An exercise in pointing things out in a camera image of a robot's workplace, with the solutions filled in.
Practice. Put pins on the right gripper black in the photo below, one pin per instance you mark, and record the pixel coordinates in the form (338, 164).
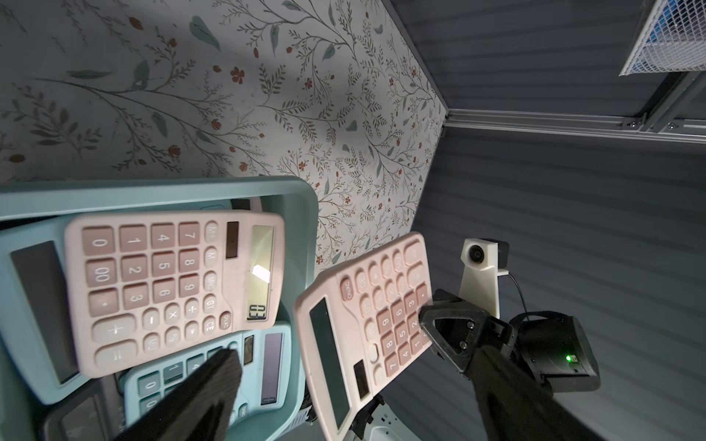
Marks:
(550, 348)

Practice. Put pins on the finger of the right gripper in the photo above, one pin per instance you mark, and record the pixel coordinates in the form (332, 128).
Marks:
(365, 417)

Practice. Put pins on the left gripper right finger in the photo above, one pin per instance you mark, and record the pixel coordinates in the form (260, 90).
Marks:
(513, 407)

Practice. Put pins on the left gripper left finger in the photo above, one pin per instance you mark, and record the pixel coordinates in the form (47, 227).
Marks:
(199, 408)

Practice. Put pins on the blue calculator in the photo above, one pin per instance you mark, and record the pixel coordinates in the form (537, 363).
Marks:
(35, 319)
(265, 360)

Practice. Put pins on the pink calculator back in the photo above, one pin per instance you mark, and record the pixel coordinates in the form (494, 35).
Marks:
(359, 327)

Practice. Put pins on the black calculator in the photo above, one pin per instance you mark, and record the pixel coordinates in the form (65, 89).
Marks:
(93, 412)

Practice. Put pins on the mint green storage box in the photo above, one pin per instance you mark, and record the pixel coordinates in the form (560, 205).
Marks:
(21, 411)

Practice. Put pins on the floral table mat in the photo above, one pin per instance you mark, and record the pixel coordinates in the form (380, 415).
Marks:
(328, 91)

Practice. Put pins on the white wire wall basket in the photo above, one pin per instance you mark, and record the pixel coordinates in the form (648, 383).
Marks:
(670, 38)

